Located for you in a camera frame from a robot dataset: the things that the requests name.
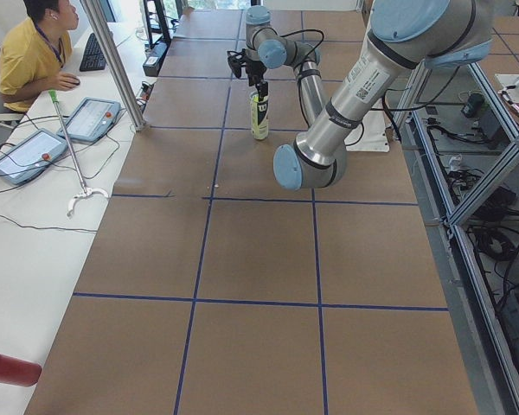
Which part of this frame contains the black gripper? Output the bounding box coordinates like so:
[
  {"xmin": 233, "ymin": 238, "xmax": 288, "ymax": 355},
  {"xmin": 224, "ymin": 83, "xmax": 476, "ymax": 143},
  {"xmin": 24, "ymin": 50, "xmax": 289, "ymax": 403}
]
[{"xmin": 246, "ymin": 60, "xmax": 268, "ymax": 99}]

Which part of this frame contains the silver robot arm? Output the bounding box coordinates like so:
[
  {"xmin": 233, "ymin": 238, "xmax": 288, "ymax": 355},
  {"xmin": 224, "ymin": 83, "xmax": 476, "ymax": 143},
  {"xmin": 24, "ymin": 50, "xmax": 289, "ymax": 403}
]
[{"xmin": 243, "ymin": 1, "xmax": 494, "ymax": 190}]

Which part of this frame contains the white tennis ball can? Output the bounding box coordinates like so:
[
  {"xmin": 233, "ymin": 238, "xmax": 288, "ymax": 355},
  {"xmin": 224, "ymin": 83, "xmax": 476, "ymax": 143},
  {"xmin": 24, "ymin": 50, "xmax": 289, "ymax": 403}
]
[{"xmin": 250, "ymin": 92, "xmax": 269, "ymax": 141}]

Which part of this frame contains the black keyboard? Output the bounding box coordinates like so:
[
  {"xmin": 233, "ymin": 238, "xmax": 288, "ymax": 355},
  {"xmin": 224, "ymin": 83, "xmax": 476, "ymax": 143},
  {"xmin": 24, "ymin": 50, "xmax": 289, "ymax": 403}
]
[{"xmin": 79, "ymin": 33, "xmax": 106, "ymax": 72}]

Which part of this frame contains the far teach pendant tablet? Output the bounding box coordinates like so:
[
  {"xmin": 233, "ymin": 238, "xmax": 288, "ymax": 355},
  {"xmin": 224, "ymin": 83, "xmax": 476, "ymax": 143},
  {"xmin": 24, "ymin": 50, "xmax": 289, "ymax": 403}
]
[{"xmin": 64, "ymin": 97, "xmax": 121, "ymax": 144}]

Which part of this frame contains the teach pendant tablet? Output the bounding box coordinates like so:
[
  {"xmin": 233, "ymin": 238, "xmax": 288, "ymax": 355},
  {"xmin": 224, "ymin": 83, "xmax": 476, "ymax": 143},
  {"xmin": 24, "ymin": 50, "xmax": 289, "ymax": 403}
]
[
  {"xmin": 64, "ymin": 97, "xmax": 121, "ymax": 144},
  {"xmin": 0, "ymin": 129, "xmax": 67, "ymax": 185}
]

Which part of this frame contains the reacher grabber tool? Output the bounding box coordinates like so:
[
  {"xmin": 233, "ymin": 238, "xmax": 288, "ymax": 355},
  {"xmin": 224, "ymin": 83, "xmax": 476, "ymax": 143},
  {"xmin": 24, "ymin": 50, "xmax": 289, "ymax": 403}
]
[{"xmin": 48, "ymin": 90, "xmax": 110, "ymax": 218}]

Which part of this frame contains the near teach pendant tablet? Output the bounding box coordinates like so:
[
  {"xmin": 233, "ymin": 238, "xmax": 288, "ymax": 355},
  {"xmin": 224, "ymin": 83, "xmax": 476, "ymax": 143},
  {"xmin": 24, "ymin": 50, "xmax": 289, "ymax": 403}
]
[{"xmin": 0, "ymin": 129, "xmax": 67, "ymax": 185}]

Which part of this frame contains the person in yellow shirt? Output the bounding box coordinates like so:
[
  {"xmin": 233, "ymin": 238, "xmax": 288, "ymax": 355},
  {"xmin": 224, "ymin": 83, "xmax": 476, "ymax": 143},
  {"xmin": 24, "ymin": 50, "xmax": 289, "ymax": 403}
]
[{"xmin": 0, "ymin": 0, "xmax": 80, "ymax": 113}]

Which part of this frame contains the red water bottle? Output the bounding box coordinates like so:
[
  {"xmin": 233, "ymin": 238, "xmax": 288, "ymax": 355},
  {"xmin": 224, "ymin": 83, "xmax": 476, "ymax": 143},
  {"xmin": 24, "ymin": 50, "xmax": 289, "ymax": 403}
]
[{"xmin": 0, "ymin": 354, "xmax": 42, "ymax": 387}]

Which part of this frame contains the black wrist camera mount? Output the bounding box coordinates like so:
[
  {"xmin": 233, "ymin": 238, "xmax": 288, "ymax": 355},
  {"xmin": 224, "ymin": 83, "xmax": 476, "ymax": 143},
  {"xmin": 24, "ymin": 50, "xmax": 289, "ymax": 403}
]
[{"xmin": 227, "ymin": 48, "xmax": 247, "ymax": 79}]

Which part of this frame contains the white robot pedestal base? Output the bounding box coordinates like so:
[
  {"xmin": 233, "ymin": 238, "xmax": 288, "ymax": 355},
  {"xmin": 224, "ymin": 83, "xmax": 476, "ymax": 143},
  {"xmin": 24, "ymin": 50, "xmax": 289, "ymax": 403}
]
[{"xmin": 344, "ymin": 105, "xmax": 389, "ymax": 153}]

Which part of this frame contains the aluminium frame post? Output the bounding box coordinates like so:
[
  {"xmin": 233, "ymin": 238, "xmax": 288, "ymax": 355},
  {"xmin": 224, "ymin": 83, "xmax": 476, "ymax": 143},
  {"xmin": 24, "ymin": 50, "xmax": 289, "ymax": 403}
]
[{"xmin": 80, "ymin": 0, "xmax": 146, "ymax": 131}]

